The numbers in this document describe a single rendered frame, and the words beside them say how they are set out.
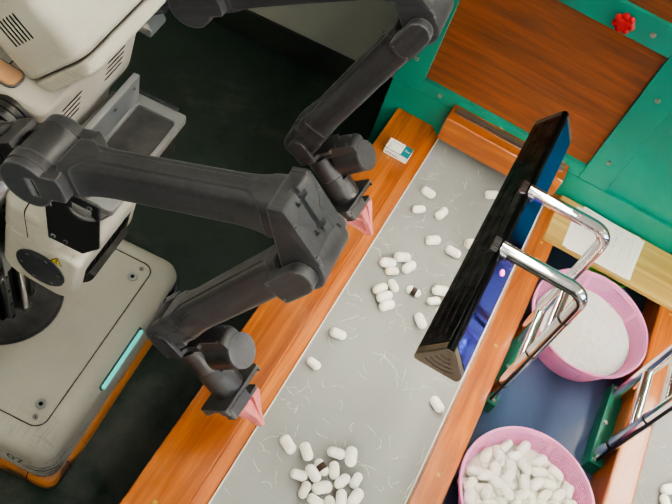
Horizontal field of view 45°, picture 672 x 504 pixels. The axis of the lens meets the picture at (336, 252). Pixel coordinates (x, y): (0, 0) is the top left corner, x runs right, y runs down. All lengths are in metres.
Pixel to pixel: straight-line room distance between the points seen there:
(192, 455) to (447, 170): 0.92
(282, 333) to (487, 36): 0.78
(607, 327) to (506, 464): 0.43
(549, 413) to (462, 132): 0.65
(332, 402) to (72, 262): 0.55
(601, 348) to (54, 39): 1.27
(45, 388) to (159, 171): 1.09
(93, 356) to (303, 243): 1.19
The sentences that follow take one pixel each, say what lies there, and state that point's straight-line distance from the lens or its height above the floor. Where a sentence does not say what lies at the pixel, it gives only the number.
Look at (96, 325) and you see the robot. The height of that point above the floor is 0.28.
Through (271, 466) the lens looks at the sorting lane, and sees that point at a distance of 1.47.
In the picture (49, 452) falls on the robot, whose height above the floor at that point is 0.26.
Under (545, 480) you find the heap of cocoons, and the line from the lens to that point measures 1.63.
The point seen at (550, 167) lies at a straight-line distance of 1.55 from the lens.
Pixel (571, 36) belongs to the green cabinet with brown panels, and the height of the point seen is 1.15.
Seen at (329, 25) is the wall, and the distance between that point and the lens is 3.02.
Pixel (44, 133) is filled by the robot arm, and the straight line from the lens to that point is 1.11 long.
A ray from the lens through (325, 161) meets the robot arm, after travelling 1.50.
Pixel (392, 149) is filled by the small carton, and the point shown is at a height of 0.79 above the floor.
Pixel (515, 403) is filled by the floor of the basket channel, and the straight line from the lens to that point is 1.74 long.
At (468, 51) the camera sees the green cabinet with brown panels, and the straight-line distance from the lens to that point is 1.85.
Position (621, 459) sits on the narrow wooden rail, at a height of 0.77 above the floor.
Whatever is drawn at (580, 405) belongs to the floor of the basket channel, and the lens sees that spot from 1.82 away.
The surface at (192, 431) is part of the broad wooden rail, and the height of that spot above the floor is 0.76.
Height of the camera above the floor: 2.11
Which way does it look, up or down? 54 degrees down
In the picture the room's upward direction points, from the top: 23 degrees clockwise
